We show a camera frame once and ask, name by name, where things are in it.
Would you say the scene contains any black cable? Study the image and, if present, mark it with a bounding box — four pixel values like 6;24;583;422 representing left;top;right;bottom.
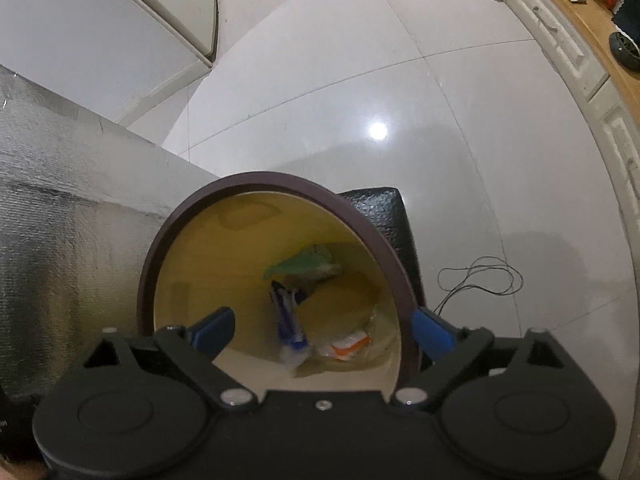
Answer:
432;256;524;317

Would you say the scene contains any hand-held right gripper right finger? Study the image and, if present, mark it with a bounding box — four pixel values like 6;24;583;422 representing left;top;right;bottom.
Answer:
390;306;583;411

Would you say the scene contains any refrigerator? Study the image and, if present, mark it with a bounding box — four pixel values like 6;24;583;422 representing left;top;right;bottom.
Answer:
92;0;221;67

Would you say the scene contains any teal plastic bag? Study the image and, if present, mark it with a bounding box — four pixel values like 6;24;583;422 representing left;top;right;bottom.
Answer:
263;244;344;281

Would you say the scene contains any clear bag with orange strip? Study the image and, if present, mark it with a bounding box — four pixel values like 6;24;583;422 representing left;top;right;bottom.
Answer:
315;329;374;362

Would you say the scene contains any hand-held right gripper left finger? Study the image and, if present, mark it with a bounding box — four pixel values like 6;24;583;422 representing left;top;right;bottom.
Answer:
82;306;258;411

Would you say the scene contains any yellow bin with brown rim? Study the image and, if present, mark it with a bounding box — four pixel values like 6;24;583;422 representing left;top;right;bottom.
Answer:
136;171;424;397

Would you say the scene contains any low white cabinet wooden top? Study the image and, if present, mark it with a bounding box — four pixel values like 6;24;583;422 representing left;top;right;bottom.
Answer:
492;0;640;203

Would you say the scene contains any dark round object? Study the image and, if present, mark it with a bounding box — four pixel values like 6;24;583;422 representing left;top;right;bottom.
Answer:
609;31;640;72

